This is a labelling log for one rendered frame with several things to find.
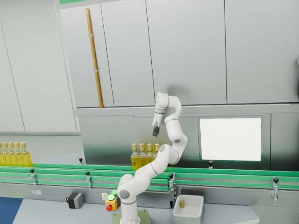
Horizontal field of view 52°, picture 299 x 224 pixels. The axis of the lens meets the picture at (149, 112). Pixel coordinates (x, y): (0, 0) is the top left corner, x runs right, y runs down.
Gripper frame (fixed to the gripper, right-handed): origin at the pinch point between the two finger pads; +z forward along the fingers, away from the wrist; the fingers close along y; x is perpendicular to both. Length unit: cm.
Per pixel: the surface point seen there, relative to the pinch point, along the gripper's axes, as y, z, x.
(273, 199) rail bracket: 17, 17, 81
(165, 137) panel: -12.2, 7.6, 5.8
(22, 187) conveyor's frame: 14, 66, -93
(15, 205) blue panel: 12, 87, -101
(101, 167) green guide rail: -4, 41, -38
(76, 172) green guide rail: 5, 46, -53
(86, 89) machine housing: -16, -14, -61
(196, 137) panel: -11.9, 1.7, 27.6
